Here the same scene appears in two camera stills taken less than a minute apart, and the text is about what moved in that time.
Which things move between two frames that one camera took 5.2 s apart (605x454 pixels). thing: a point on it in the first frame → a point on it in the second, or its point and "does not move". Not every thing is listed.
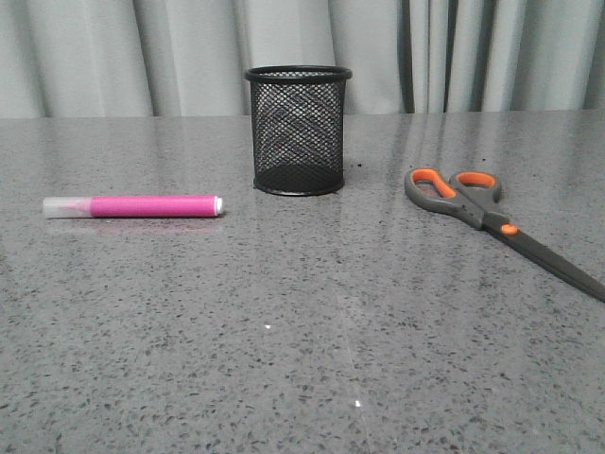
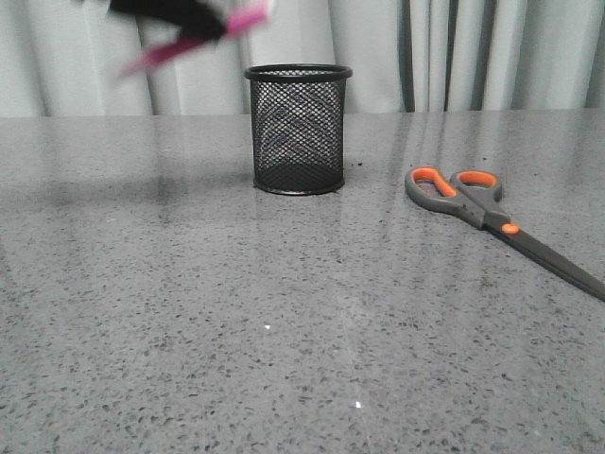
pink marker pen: (69, 207) → (245, 17)
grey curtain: (145, 59) does not move
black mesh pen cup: (299, 129) does not move
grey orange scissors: (473, 196) does not move
